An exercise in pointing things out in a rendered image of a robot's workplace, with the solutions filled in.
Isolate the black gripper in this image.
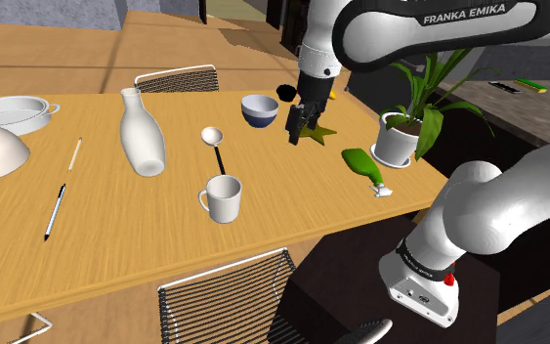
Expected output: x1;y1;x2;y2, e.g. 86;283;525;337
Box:
285;70;337;147

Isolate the olive green star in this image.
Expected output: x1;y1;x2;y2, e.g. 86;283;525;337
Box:
299;121;339;147

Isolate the small black round object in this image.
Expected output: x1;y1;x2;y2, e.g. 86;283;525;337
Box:
275;84;298;104

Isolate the blue and white bowl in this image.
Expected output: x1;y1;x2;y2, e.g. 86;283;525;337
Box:
240;93;280;130

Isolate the green spray bottle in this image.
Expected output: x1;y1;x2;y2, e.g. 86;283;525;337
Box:
340;147;395;199

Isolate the green plant in white pot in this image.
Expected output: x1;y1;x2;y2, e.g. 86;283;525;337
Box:
368;47;502;171

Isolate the white mug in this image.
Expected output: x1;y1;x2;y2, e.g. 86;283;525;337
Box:
197;174;244;225

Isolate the white ceramic vase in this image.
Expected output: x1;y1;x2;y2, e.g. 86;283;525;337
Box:
119;87;168;179

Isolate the dark robot stand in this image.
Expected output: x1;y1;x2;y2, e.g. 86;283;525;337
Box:
268;215;550;344

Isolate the grey side table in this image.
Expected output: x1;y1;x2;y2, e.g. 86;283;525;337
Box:
436;75;550;149

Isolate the wooden dining table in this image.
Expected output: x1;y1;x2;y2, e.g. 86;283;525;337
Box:
0;89;449;330

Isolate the beige pencil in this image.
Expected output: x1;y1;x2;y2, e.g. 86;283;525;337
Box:
66;137;84;174

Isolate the silver and black pen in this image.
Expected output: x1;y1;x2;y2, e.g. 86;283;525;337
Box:
43;183;67;242

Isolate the silver ladle with black handle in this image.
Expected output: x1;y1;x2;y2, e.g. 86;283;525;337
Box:
200;125;228;177

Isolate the black wire chair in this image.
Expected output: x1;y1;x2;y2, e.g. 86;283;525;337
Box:
133;64;221;95
155;246;301;344

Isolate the white pot with handles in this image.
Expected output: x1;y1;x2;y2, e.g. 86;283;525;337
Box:
0;95;62;138

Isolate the white metal chair frame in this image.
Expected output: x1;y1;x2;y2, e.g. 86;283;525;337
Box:
6;311;55;344

